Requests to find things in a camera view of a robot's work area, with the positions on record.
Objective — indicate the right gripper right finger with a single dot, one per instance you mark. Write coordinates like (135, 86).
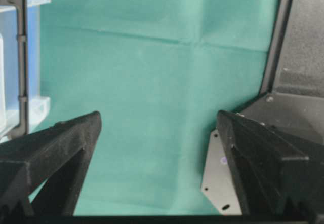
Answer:
(273, 172)

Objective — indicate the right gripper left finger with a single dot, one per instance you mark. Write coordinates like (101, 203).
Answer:
(43, 172)

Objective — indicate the clear plastic storage case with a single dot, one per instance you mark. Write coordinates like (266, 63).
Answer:
(39, 106)

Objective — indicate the green table cloth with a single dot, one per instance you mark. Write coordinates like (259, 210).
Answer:
(158, 71)

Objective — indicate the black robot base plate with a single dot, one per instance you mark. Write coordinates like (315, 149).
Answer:
(290, 99)

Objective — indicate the black case handle clip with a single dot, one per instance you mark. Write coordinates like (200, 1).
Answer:
(23, 75)

